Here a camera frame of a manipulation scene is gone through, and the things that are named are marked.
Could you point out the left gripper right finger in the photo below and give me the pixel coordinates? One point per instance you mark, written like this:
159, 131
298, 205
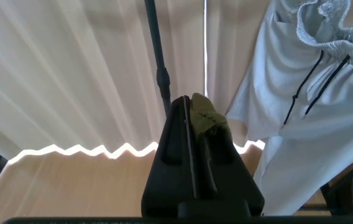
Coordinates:
229, 174

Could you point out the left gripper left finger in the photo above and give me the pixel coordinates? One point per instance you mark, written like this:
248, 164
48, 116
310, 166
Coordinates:
171, 161

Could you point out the green garment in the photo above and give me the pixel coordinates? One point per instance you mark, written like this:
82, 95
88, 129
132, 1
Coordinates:
204, 115

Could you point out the pale grey shorts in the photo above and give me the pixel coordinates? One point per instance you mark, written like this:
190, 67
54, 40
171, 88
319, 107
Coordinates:
304, 140

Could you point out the black clothes rack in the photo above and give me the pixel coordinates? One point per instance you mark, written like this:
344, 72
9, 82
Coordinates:
156, 46

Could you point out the beige curtain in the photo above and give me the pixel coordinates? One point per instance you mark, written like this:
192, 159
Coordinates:
71, 62

